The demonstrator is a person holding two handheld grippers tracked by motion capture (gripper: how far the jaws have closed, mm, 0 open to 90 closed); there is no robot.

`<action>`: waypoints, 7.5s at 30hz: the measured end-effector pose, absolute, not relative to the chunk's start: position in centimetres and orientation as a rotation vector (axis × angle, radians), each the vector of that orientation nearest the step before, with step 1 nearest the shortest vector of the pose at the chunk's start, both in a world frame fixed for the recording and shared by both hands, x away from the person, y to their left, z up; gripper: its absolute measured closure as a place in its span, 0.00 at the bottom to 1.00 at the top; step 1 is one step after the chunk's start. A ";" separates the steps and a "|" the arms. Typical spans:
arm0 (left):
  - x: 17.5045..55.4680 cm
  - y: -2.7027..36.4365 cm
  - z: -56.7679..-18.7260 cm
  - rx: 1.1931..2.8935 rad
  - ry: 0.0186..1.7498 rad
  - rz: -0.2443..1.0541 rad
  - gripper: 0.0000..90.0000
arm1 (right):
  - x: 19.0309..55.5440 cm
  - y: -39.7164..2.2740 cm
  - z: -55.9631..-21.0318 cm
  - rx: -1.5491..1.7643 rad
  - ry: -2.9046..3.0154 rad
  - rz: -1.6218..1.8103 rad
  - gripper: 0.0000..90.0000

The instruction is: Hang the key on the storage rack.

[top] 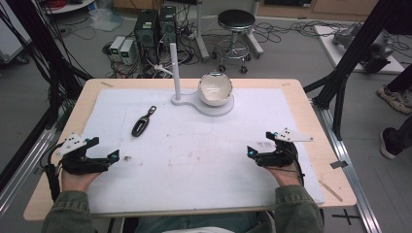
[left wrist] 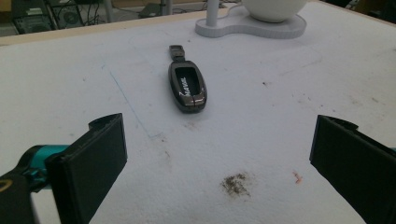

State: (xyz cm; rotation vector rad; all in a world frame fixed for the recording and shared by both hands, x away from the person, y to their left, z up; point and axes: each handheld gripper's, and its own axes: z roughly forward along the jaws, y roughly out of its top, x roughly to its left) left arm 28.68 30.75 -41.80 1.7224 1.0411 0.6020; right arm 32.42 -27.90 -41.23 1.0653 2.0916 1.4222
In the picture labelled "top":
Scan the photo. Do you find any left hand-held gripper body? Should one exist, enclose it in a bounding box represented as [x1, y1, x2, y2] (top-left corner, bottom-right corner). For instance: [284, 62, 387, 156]
[52, 132, 110, 176]

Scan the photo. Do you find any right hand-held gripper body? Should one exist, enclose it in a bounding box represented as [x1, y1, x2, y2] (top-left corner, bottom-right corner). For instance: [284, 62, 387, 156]
[255, 127, 315, 169]

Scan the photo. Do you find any person's right hand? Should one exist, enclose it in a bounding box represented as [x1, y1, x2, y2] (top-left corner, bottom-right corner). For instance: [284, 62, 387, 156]
[266, 163, 304, 188]

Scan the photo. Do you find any person's left hand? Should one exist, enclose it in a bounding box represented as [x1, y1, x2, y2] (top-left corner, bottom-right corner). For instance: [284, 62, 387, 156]
[60, 169, 102, 194]

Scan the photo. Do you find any white foam mat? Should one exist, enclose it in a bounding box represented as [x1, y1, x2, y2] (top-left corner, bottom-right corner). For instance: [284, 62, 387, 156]
[82, 87, 326, 215]

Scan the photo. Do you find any white stand with pole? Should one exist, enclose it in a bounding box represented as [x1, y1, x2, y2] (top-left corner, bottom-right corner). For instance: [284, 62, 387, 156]
[169, 42, 235, 117]

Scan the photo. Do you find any grey tape piece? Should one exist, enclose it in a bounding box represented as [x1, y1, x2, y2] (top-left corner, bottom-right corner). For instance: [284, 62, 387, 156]
[329, 159, 349, 170]

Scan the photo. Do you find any wooden stick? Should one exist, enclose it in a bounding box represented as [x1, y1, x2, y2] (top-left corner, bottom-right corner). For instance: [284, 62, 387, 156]
[318, 180, 344, 203]

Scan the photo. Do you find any white bowl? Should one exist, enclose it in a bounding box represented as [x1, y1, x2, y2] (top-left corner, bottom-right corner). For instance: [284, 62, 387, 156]
[196, 72, 234, 108]

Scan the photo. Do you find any black tape cross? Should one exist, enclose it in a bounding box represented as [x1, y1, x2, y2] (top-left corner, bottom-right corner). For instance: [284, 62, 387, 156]
[331, 208, 361, 226]

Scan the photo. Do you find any white power supply unit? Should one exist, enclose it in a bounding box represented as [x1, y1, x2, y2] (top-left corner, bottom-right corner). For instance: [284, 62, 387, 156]
[119, 38, 136, 66]
[109, 35, 126, 62]

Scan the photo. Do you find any white floor board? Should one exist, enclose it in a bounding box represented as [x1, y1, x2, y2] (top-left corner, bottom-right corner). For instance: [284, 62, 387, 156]
[313, 24, 406, 76]

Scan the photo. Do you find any black round stool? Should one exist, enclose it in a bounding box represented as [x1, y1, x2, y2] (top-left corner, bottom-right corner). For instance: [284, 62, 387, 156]
[211, 8, 258, 75]

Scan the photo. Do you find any black computer tower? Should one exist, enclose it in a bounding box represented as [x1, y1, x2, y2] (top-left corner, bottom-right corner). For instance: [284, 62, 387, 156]
[157, 4, 179, 47]
[133, 8, 160, 66]

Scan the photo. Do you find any white table leg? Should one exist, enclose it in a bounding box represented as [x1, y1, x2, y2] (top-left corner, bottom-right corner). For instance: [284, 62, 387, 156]
[192, 0, 211, 63]

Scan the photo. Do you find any clear plastic bag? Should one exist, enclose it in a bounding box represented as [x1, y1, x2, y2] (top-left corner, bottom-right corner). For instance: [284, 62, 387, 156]
[87, 7, 125, 32]

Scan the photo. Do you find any grey machine on white board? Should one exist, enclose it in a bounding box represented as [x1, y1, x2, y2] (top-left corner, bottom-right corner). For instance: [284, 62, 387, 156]
[332, 21, 395, 75]

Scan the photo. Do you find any right hand-held gripper black cable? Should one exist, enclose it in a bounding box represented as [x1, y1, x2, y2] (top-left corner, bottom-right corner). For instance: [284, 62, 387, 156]
[285, 145, 306, 187]

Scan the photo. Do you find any hand-held gripper black cable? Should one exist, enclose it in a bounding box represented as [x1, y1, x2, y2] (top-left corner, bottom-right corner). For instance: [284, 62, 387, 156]
[285, 145, 306, 187]
[40, 142, 64, 202]

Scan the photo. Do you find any left hand-held gripper black cable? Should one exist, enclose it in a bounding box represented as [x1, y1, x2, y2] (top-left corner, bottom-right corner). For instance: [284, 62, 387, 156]
[40, 142, 64, 202]

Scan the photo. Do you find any aluminium rail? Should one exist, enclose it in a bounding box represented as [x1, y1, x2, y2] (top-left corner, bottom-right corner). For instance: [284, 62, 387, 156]
[310, 98, 384, 233]
[0, 106, 71, 216]

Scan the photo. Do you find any black metal frame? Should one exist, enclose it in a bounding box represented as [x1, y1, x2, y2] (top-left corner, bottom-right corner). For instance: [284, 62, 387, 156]
[0, 0, 95, 192]
[302, 0, 412, 142]

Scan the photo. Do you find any tangle of black floor cables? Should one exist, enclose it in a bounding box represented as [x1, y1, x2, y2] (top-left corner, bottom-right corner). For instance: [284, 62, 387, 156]
[252, 19, 358, 45]

